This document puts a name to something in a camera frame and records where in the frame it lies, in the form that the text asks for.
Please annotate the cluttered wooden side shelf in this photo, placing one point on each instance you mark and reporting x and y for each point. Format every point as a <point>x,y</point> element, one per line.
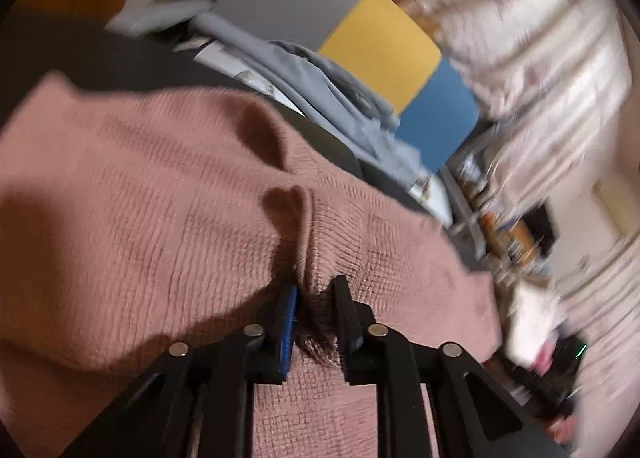
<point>500,233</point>

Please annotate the light grey-blue garment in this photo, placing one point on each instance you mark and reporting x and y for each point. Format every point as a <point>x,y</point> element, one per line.
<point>320,82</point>

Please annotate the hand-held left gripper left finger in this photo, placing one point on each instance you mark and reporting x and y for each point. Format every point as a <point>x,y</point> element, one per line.
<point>287,328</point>

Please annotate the grey yellow blue chair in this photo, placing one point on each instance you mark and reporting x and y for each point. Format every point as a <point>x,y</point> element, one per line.
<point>380,37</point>

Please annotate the black monitor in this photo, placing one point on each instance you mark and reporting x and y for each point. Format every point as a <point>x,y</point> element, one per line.
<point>540,225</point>

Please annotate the pink knitted sweater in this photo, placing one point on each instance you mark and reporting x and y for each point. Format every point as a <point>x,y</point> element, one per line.
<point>150,188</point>

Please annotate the floral striped curtain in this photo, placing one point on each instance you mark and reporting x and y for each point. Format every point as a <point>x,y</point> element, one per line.
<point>540,62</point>

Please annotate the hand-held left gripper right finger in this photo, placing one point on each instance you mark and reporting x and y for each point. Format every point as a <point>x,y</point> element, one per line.
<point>347,338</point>

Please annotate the person's right hand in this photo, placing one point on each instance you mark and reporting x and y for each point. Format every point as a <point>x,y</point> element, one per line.
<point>543,360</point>

